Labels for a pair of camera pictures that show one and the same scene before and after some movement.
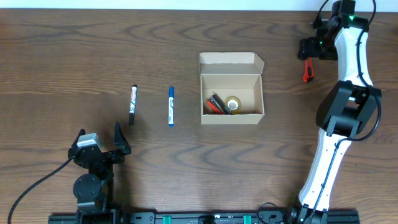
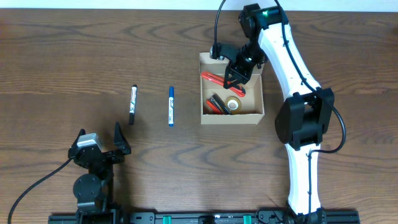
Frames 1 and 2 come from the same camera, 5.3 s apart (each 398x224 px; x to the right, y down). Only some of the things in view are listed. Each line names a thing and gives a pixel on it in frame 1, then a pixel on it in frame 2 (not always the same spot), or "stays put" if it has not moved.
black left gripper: (122, 145) stays put
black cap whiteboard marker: (132, 106) stays put
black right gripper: (304, 49) to (236, 74)
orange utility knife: (306, 76) to (239, 91)
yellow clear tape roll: (233, 103) stays put
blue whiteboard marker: (171, 107) stays put
